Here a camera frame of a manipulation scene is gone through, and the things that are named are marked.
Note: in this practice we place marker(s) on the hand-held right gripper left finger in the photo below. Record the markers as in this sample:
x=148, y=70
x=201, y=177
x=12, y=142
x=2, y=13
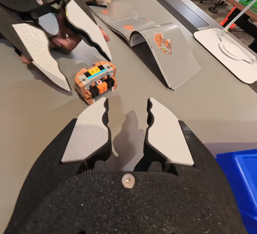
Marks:
x=86, y=137

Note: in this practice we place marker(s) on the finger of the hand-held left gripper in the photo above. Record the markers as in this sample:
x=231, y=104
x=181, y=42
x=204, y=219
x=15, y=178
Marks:
x=84, y=21
x=38, y=45

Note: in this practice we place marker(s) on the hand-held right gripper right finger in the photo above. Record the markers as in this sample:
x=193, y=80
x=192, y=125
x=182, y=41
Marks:
x=168, y=137

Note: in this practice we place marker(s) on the brown toy brick model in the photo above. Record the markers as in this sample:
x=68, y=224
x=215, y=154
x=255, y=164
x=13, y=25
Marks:
x=94, y=81

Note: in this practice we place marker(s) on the grey instruction booklet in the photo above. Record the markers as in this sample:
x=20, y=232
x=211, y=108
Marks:
x=176, y=57

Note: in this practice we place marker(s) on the blue plastic bin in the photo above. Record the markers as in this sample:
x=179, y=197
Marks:
x=241, y=187

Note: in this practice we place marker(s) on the grey desk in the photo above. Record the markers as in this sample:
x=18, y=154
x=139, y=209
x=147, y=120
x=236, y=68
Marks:
x=40, y=127

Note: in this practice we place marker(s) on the dark brown brick assembly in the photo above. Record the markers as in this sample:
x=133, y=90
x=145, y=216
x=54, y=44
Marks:
x=96, y=1

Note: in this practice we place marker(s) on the red orange plastic piece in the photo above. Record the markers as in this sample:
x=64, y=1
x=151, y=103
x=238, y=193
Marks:
x=228, y=17

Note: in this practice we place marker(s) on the wood-edged long table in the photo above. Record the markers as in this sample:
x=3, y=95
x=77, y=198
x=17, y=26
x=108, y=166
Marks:
x=232, y=0

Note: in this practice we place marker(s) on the light green toy box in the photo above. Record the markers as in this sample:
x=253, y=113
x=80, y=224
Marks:
x=249, y=0

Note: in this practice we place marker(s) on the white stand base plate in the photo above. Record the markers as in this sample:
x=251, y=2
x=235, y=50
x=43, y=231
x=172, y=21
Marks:
x=237, y=67

